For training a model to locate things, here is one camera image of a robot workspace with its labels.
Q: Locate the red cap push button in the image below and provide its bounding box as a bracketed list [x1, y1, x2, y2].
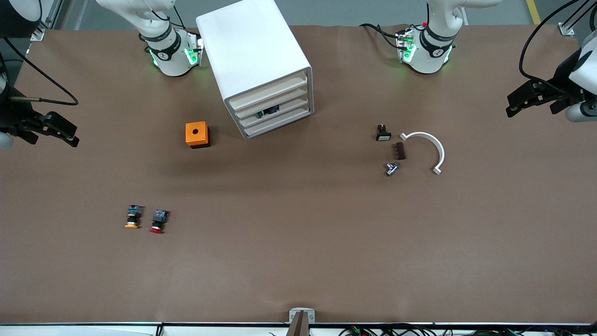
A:
[149, 209, 170, 234]

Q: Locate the white plastic drawer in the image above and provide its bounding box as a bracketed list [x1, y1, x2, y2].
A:
[237, 91, 313, 131]
[242, 102, 314, 140]
[227, 70, 311, 111]
[232, 80, 312, 121]

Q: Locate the yellow cap push button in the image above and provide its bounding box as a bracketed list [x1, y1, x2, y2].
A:
[124, 204, 145, 230]

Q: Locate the white drawer cabinet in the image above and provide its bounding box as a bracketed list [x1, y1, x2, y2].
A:
[195, 0, 314, 140]

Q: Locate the silver left base connector plate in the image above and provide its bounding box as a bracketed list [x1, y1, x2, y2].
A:
[396, 27, 417, 63]

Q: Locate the silver base connector plate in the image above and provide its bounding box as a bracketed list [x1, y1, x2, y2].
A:
[186, 29, 205, 67]
[396, 27, 417, 63]

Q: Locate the silver right base connector plate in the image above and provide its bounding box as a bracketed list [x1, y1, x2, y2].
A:
[186, 29, 205, 67]

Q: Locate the brown table cover sheet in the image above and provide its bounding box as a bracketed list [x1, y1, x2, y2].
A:
[0, 23, 597, 326]

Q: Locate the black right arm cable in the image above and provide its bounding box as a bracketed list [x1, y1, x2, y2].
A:
[0, 37, 79, 104]

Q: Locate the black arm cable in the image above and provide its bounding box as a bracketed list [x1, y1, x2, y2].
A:
[519, 0, 583, 96]
[0, 37, 79, 104]

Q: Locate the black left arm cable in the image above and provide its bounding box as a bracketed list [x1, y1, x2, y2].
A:
[519, 0, 583, 96]

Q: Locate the aluminium frame post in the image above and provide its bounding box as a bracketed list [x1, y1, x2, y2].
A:
[557, 0, 597, 36]
[28, 0, 63, 42]

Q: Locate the white curved plastic bracket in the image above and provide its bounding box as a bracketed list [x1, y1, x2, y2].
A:
[400, 132, 445, 176]

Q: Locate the orange button enclosure box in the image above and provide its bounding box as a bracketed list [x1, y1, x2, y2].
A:
[185, 121, 211, 149]

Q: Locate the black left base cable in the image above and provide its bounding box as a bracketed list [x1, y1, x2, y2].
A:
[359, 22, 403, 49]

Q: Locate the black base cable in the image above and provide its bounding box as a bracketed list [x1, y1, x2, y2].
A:
[148, 0, 185, 29]
[359, 22, 403, 49]

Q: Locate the black right base cable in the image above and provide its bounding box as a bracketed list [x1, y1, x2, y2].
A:
[148, 0, 185, 29]

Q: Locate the black cable bundle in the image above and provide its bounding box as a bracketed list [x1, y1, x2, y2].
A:
[268, 324, 597, 336]

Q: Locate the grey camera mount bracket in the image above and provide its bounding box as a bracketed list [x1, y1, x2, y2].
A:
[288, 307, 316, 336]

